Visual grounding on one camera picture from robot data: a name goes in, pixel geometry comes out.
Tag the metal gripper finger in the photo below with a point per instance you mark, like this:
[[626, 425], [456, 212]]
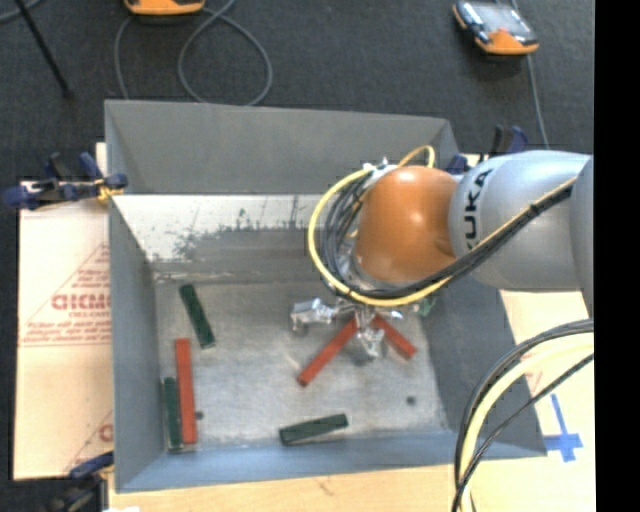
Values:
[[371, 342], [312, 314]]

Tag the red-brown flat block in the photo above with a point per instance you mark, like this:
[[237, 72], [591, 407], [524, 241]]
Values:
[[327, 352], [185, 390], [399, 341]]

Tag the dark green flat block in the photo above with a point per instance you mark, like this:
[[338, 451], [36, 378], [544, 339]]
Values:
[[171, 415], [197, 316], [314, 429]]

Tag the grey metal bin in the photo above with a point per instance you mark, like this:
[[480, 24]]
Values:
[[260, 145]]

